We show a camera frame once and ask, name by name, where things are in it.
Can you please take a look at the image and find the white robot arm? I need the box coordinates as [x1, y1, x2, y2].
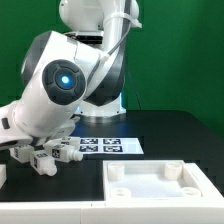
[0, 0, 142, 150]

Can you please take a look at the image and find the white sheet with markers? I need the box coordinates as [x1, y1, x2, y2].
[79, 138, 144, 155]

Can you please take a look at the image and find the white fence front wall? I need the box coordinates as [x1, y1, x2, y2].
[0, 199, 224, 224]

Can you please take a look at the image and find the white square tabletop tray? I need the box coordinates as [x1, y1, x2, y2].
[102, 160, 223, 201]

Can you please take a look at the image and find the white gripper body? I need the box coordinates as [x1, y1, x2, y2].
[0, 133, 33, 151]

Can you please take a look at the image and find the white fence left wall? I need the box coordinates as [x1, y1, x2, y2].
[0, 164, 7, 189]

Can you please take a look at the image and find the white fence wall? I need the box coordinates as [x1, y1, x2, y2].
[0, 164, 7, 189]
[0, 199, 224, 224]

